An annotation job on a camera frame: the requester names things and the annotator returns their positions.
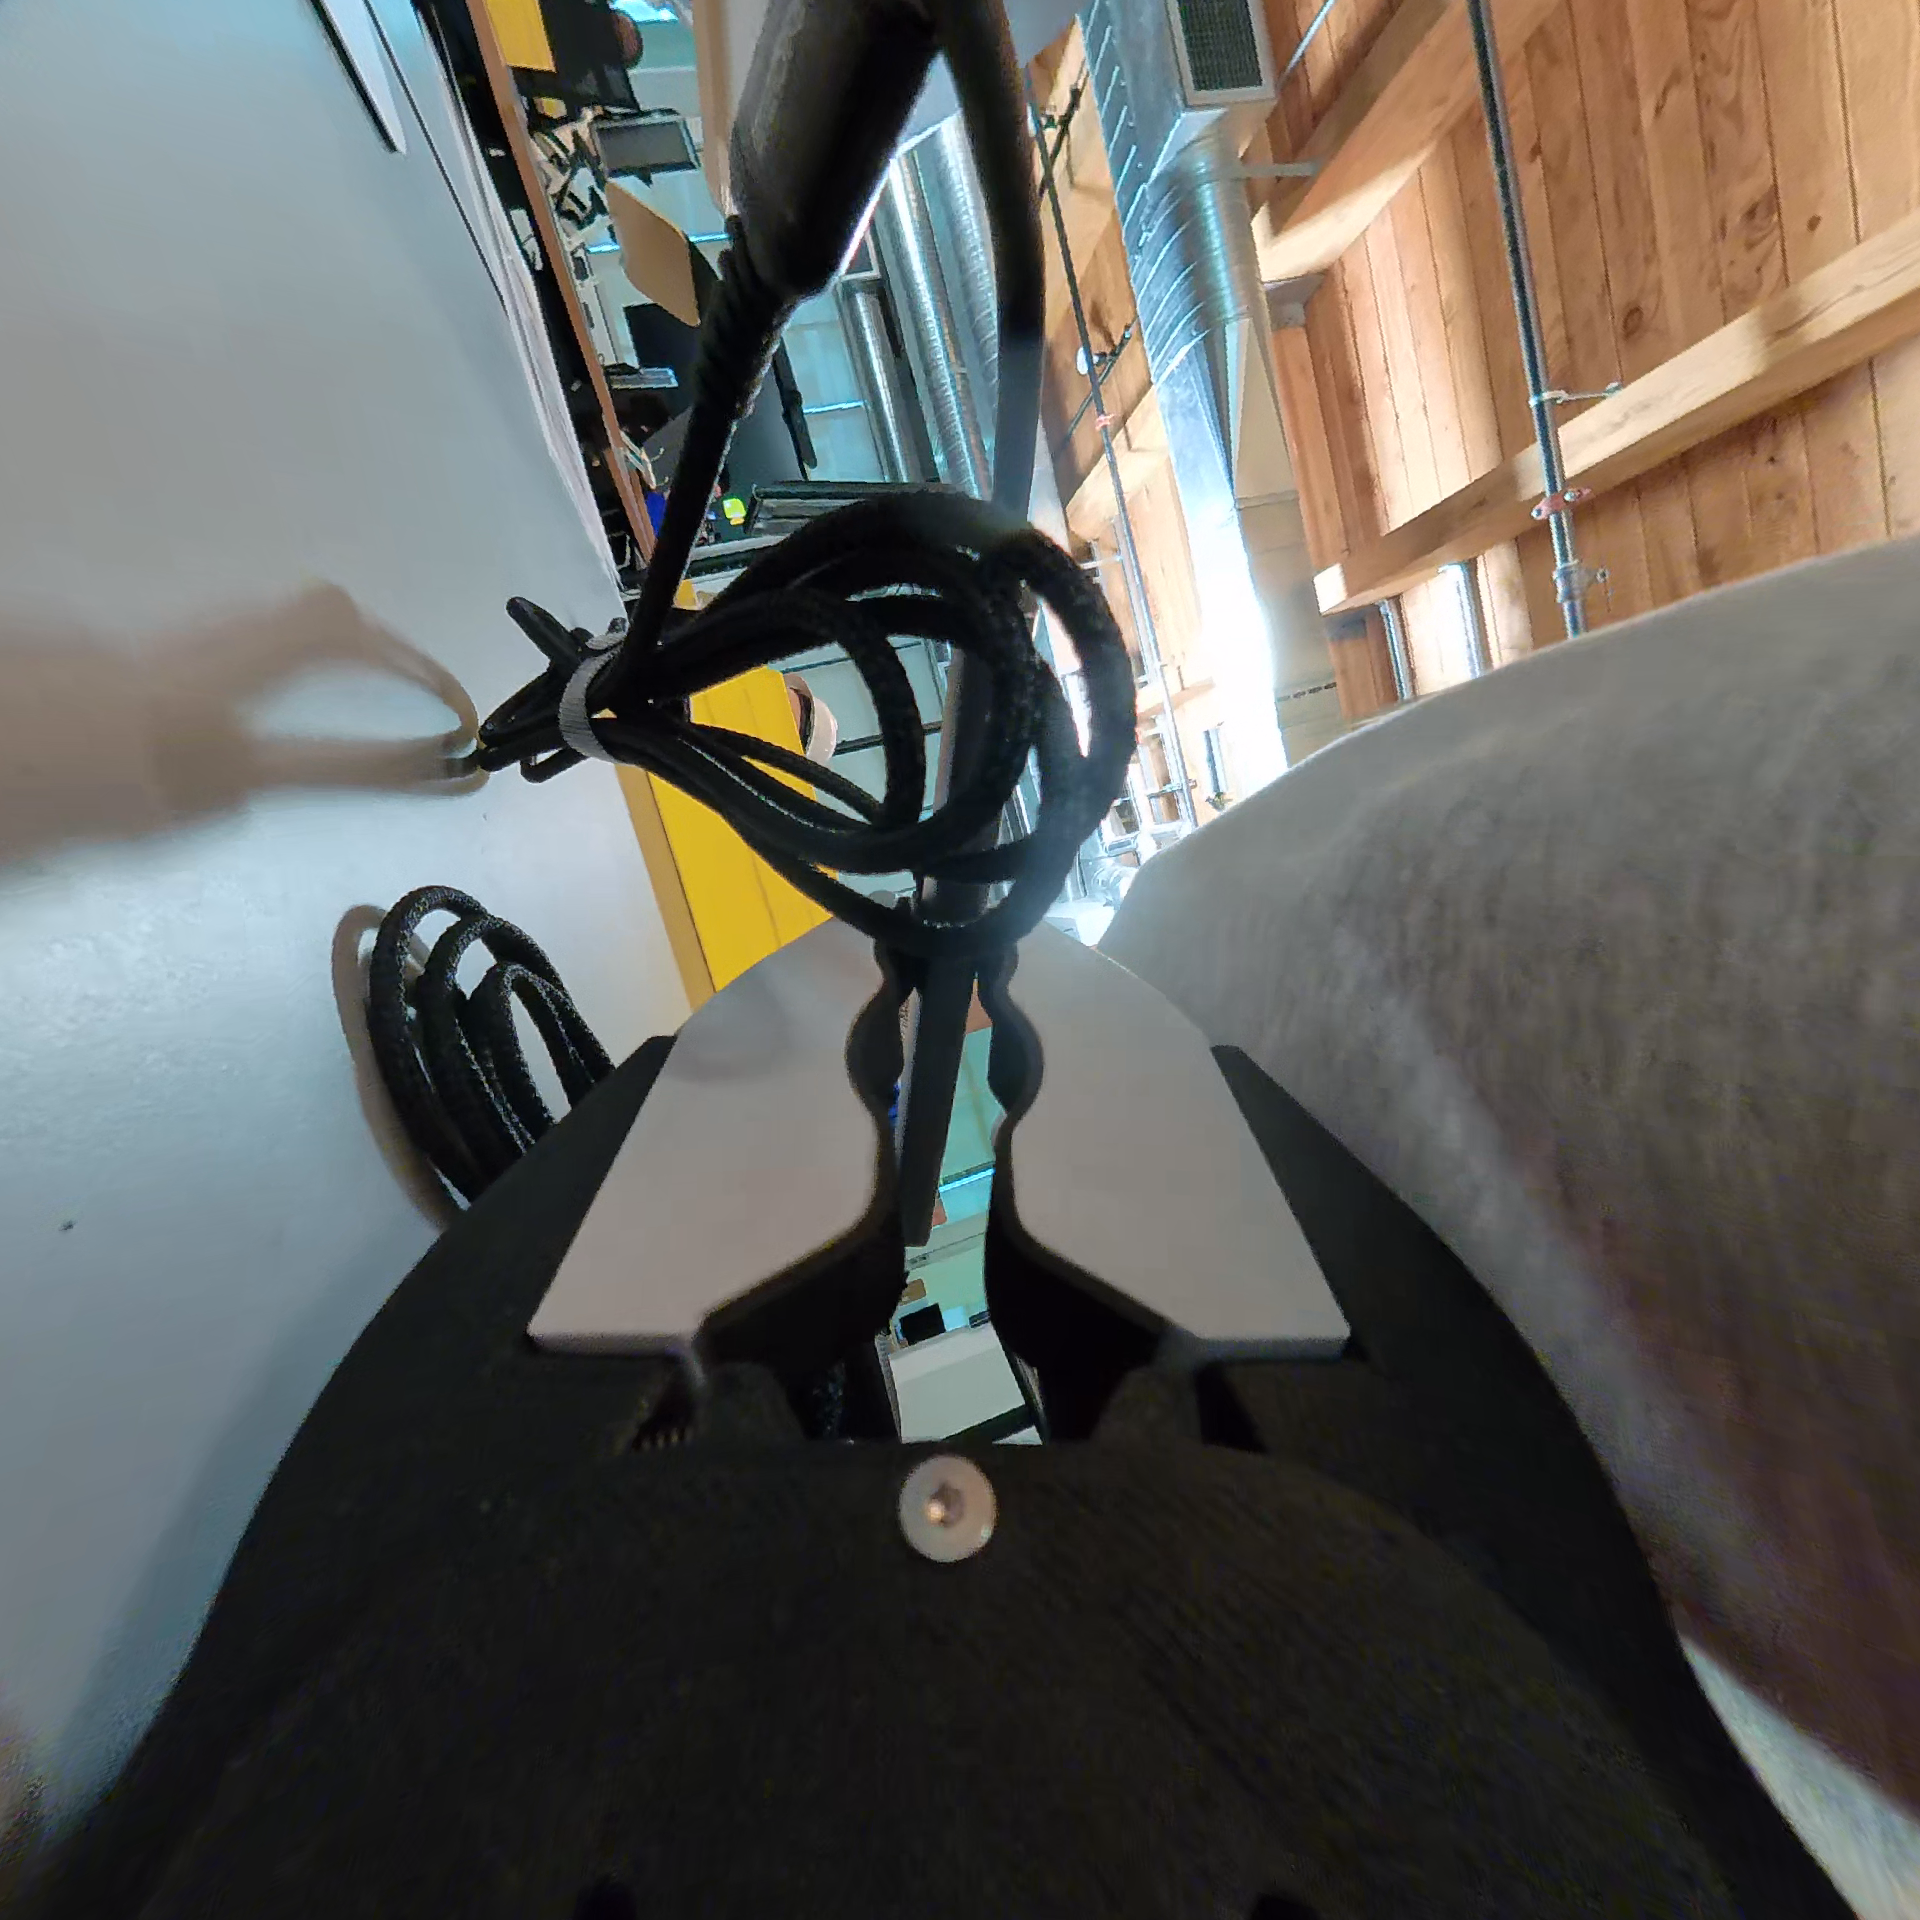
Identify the person's grey hoodie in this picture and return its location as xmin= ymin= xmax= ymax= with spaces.
xmin=1103 ymin=536 xmax=1920 ymax=1920

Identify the wall air vent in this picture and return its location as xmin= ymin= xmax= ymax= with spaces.
xmin=1169 ymin=0 xmax=1281 ymax=110

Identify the steel pipe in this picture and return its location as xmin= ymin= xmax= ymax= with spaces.
xmin=1463 ymin=0 xmax=1593 ymax=646

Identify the metal ventilation duct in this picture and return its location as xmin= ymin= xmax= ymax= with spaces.
xmin=1079 ymin=0 xmax=1337 ymax=841

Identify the black braided cable coil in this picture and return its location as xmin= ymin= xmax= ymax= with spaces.
xmin=363 ymin=883 xmax=617 ymax=1202

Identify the wooden ceiling beam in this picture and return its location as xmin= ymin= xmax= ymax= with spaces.
xmin=1312 ymin=210 xmax=1920 ymax=616

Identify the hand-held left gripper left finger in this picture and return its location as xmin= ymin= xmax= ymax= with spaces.
xmin=525 ymin=930 xmax=905 ymax=1346

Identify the black smooth hub cable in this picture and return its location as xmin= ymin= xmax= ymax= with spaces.
xmin=929 ymin=0 xmax=1052 ymax=662

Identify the black braided USB cable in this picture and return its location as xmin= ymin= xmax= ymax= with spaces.
xmin=480 ymin=0 xmax=1143 ymax=938

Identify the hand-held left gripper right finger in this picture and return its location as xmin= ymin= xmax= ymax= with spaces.
xmin=984 ymin=930 xmax=1353 ymax=1360

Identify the velcro cable strap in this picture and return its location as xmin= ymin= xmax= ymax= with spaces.
xmin=563 ymin=637 xmax=624 ymax=767

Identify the yellow plastic bin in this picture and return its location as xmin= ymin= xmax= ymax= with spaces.
xmin=616 ymin=592 xmax=904 ymax=1007

